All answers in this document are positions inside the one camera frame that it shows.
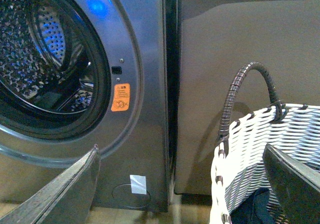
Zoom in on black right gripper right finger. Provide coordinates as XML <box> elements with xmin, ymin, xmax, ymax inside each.
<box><xmin>262</xmin><ymin>144</ymin><xmax>320</xmax><ymax>223</ymax></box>

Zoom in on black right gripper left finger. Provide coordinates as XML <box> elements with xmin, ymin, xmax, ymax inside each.
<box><xmin>0</xmin><ymin>145</ymin><xmax>101</xmax><ymax>223</ymax></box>

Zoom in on navy blue knit garment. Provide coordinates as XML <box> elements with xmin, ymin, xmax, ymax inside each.
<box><xmin>231</xmin><ymin>187</ymin><xmax>275</xmax><ymax>224</ymax></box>

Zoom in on grey front-load washing machine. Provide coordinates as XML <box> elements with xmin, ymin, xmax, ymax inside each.
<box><xmin>0</xmin><ymin>0</ymin><xmax>178</xmax><ymax>212</ymax></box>

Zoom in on white woven laundry basket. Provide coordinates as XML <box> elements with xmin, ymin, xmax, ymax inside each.
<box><xmin>209</xmin><ymin>104</ymin><xmax>320</xmax><ymax>223</ymax></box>

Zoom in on white paper label sticker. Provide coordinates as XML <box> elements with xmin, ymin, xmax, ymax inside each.
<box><xmin>130</xmin><ymin>175</ymin><xmax>147</xmax><ymax>195</ymax></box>

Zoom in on orange warning sticker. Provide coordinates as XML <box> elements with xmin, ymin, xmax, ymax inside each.
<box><xmin>111</xmin><ymin>83</ymin><xmax>131</xmax><ymax>112</ymax></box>

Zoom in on dark grey side cabinet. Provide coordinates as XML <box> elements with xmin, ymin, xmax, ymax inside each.
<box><xmin>174</xmin><ymin>0</ymin><xmax>320</xmax><ymax>195</ymax></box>

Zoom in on dark wrapped basket handle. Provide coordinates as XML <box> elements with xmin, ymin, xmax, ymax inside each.
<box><xmin>217</xmin><ymin>62</ymin><xmax>285</xmax><ymax>156</ymax></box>

